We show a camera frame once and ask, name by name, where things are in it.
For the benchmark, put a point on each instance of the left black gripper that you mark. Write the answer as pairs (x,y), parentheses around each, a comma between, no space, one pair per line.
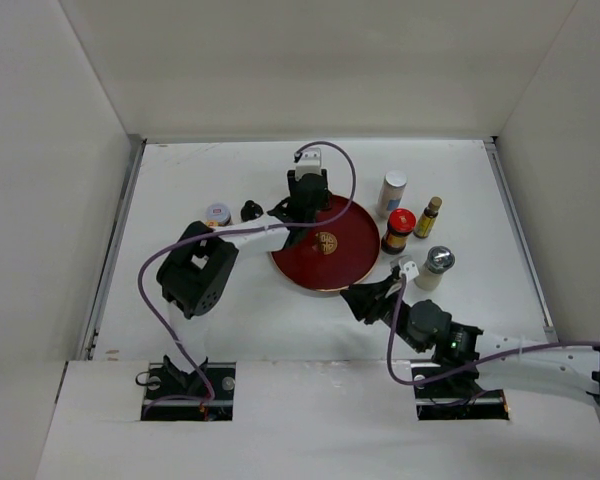
(293,181)

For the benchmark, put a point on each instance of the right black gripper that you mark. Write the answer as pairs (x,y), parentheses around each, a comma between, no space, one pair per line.
(373,296)

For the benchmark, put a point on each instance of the black cap white-powder bottle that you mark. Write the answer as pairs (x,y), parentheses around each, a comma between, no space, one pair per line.
(251,211)

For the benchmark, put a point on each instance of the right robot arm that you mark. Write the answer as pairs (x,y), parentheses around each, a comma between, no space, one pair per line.
(468,362)

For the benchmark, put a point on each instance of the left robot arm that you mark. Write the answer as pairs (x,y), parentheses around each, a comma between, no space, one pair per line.
(196,269)

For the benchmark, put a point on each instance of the red round tray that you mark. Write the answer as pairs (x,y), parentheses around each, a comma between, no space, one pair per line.
(336,255)

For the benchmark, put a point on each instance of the silver top salt shaker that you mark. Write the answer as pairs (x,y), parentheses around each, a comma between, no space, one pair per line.
(439,260)

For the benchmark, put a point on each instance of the red lid sauce jar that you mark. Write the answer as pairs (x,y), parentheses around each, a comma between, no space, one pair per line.
(400,224)

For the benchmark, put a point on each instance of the white cylinder spice shaker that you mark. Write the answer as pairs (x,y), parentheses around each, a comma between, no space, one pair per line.
(391,192)

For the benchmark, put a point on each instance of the small brown yellow-label bottle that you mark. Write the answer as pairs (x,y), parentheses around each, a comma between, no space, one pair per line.
(427,219)

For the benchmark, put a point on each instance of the grey lid paste jar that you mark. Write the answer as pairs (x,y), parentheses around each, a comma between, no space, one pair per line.
(220,213)

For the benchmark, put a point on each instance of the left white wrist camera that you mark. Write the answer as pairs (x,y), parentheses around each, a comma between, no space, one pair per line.
(307,161)

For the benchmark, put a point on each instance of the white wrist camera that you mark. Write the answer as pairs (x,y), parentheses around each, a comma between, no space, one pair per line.
(307,161)
(404,266)

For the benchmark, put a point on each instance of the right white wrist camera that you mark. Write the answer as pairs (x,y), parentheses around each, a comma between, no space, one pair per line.
(404,266)

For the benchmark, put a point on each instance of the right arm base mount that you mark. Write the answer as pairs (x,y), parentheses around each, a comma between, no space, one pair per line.
(459,398)

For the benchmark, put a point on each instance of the left aluminium frame rail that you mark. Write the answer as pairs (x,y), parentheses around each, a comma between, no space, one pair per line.
(137,143)

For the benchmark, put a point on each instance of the aluminium frame rail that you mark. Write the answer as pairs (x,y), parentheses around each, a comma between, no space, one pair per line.
(137,143)
(495,162)

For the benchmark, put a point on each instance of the right aluminium frame rail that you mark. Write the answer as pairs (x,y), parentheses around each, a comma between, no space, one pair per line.
(495,162)

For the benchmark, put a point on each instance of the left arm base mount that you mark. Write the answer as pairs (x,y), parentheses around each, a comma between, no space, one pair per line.
(172,395)

